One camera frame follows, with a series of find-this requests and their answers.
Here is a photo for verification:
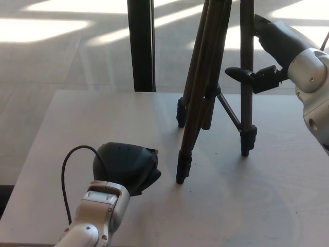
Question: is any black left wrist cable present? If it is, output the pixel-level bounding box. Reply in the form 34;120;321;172
61;145;103;225

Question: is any brown and black camera tripod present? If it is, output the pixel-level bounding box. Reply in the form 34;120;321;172
176;0;258;185

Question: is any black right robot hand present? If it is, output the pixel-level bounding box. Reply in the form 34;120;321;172
225;14;313;94

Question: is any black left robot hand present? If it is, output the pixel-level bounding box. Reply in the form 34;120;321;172
92;142;162;198

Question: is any black upright pillar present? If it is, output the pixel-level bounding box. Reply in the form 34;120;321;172
127;0;156;93

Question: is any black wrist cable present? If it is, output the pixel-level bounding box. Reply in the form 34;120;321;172
319;32;329;51
61;145;103;225

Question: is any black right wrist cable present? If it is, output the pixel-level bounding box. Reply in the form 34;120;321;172
319;32;329;51

